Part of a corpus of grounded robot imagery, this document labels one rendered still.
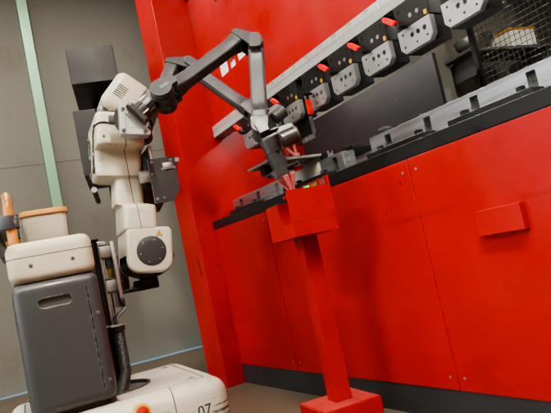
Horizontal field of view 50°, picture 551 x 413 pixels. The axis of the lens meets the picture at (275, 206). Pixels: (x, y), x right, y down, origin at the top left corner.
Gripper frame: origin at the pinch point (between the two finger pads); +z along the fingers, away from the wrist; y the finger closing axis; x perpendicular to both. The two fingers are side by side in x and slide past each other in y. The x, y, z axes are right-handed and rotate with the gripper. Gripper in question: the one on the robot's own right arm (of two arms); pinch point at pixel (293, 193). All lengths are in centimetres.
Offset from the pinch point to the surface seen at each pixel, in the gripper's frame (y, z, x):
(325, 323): -8.2, 42.4, 2.7
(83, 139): -30, -75, 146
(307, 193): 2.1, 1.9, -4.7
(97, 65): -6, -110, 145
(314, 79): 46, -38, 34
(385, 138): 43.4, -3.6, 2.9
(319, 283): -4.3, 30.0, 2.6
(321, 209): 4.5, 8.5, -4.6
